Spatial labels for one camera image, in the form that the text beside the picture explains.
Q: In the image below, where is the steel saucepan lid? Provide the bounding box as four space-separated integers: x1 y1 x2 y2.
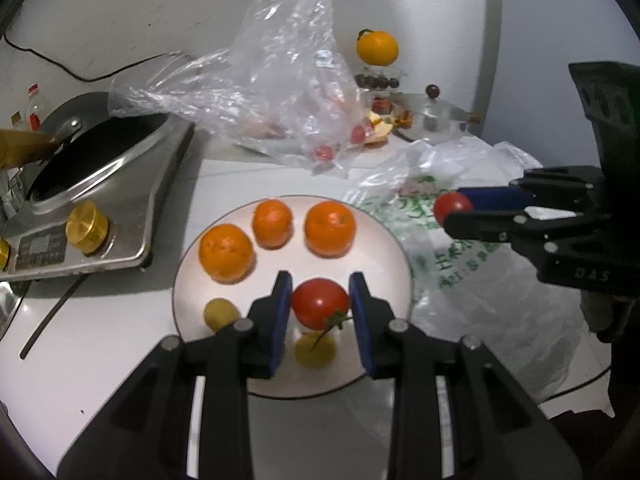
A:
390 84 469 120

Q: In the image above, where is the small orange mandarin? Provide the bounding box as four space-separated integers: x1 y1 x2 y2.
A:
251 199 294 248
304 201 357 259

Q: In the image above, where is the black wok with wooden handle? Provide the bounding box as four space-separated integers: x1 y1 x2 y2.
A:
0 92 173 203

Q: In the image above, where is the clear box of dark fruit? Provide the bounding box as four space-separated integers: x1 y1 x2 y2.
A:
355 64 403 91

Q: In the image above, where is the thin black cable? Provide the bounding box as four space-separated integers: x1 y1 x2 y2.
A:
537 365 613 403

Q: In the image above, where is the steel saucepan with wooden handle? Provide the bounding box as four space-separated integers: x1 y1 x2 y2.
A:
392 105 482 145

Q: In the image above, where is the green printed plastic bag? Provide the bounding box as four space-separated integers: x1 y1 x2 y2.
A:
345 140 586 406

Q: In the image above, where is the black power cable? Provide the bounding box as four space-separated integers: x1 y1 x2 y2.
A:
2 30 191 83

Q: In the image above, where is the silver induction cooker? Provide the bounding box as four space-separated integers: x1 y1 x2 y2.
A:
0 91 196 283

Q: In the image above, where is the yellow cherry tomato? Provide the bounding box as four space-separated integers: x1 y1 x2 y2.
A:
203 297 242 333
293 330 338 368

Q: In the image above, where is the red capped bottle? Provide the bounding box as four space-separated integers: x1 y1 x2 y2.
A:
25 85 46 133

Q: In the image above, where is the glass lid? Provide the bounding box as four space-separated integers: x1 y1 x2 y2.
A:
0 280 23 341

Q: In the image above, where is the clear crumpled plastic bag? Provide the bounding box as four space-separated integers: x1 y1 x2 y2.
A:
107 0 396 178

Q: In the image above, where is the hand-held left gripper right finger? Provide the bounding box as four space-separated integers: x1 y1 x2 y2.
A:
348 271 583 480

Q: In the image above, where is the orange peel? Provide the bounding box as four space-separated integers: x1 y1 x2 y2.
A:
362 110 416 147

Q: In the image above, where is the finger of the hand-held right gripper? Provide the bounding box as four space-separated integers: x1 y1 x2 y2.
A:
456 166 608 213
444 209 613 261

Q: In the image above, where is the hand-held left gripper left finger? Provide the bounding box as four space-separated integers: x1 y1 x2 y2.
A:
55 270 293 480

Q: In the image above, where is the large orange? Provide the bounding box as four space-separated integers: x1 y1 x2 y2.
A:
356 29 400 67

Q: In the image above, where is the white round plate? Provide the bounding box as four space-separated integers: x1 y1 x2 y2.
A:
171 195 415 400

